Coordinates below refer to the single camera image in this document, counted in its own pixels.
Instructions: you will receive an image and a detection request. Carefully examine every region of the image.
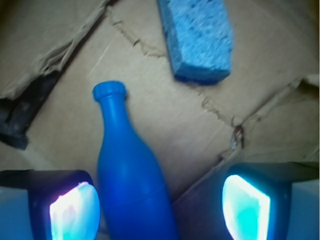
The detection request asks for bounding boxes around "blue plastic bottle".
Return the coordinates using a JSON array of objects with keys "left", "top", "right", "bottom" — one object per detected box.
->
[{"left": 93, "top": 80, "right": 179, "bottom": 240}]

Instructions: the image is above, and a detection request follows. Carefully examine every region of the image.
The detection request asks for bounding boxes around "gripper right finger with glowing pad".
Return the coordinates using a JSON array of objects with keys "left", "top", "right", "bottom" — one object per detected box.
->
[{"left": 222, "top": 162, "right": 320, "bottom": 240}]

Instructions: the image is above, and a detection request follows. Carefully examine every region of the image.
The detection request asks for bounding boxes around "blue sponge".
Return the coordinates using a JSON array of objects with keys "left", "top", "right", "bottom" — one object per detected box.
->
[{"left": 157, "top": 0, "right": 234, "bottom": 85}]

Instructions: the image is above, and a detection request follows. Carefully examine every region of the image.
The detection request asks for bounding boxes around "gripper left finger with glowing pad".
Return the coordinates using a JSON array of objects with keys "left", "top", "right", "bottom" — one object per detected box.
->
[{"left": 0, "top": 169, "right": 101, "bottom": 240}]

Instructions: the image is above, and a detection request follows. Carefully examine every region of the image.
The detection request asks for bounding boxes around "brown paper bag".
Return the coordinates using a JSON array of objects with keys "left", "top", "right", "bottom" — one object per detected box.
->
[{"left": 0, "top": 0, "right": 320, "bottom": 239}]

